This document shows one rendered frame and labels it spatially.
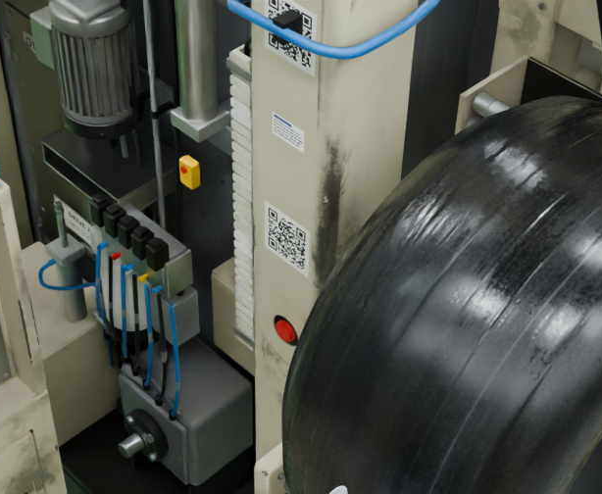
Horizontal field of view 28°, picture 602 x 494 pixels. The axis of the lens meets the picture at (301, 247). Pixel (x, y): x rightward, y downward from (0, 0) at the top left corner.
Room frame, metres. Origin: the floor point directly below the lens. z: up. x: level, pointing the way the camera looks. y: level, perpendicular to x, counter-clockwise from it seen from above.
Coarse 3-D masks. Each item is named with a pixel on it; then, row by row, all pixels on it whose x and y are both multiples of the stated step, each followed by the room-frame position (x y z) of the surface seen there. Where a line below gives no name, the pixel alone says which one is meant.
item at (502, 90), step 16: (512, 64) 1.45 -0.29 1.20; (528, 64) 1.47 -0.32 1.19; (544, 64) 1.46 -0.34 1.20; (496, 80) 1.42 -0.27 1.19; (512, 80) 1.45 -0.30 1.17; (528, 80) 1.46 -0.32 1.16; (544, 80) 1.45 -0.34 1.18; (560, 80) 1.43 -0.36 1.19; (576, 80) 1.42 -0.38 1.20; (464, 96) 1.37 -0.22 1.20; (480, 96) 1.38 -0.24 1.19; (496, 96) 1.43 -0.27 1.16; (512, 96) 1.45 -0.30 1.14; (528, 96) 1.46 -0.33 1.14; (544, 96) 1.44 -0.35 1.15; (576, 96) 1.41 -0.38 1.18; (592, 96) 1.39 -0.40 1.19; (464, 112) 1.37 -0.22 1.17; (480, 112) 1.37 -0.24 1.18; (496, 112) 1.35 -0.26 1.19; (464, 128) 1.38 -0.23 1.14
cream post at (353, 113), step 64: (256, 0) 1.09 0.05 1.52; (320, 0) 1.03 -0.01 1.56; (384, 0) 1.06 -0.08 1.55; (256, 64) 1.09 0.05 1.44; (320, 64) 1.02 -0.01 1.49; (384, 64) 1.06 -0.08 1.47; (256, 128) 1.09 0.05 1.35; (320, 128) 1.02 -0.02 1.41; (384, 128) 1.07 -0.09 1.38; (256, 192) 1.09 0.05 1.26; (320, 192) 1.02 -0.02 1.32; (384, 192) 1.08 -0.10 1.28; (256, 256) 1.09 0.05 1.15; (320, 256) 1.02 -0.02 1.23; (256, 320) 1.09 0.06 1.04; (256, 384) 1.09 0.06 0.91; (256, 448) 1.10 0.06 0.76
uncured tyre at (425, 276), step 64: (512, 128) 0.96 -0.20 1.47; (576, 128) 0.96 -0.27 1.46; (448, 192) 0.88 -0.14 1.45; (512, 192) 0.87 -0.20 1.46; (576, 192) 0.86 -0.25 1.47; (384, 256) 0.83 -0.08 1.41; (448, 256) 0.82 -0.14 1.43; (512, 256) 0.80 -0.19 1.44; (576, 256) 0.79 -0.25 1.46; (320, 320) 0.82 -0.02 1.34; (384, 320) 0.78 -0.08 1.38; (448, 320) 0.76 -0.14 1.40; (512, 320) 0.74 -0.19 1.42; (576, 320) 0.74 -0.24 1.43; (320, 384) 0.77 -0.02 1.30; (384, 384) 0.74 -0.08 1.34; (448, 384) 0.71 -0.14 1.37; (512, 384) 0.70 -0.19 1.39; (576, 384) 0.70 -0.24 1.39; (320, 448) 0.74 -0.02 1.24; (384, 448) 0.70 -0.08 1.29; (448, 448) 0.67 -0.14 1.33; (512, 448) 0.66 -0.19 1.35; (576, 448) 0.67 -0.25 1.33
